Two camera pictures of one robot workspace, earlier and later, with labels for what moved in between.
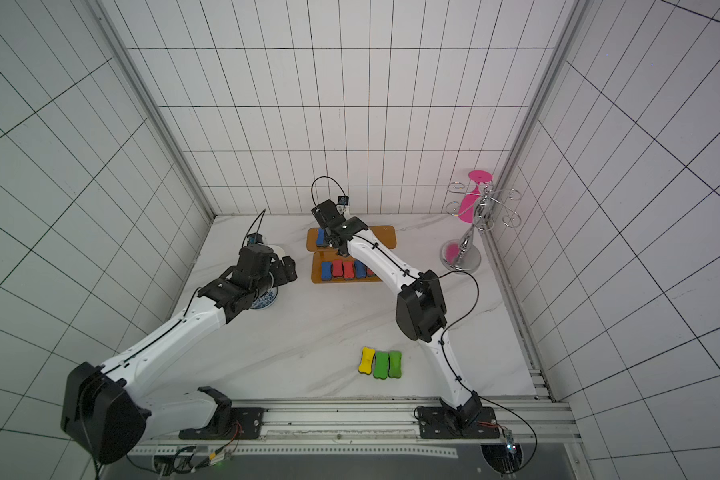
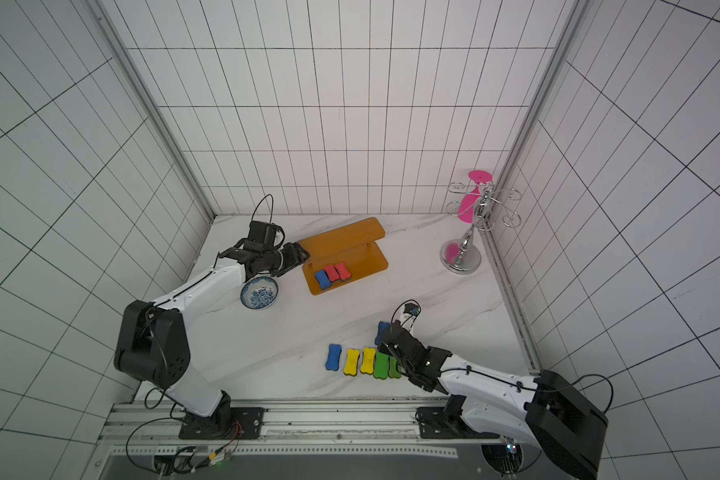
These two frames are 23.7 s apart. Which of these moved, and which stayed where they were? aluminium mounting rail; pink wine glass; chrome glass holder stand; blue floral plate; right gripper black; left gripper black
Moved: left gripper black; right gripper black
Stayed: chrome glass holder stand; pink wine glass; blue floral plate; aluminium mounting rail
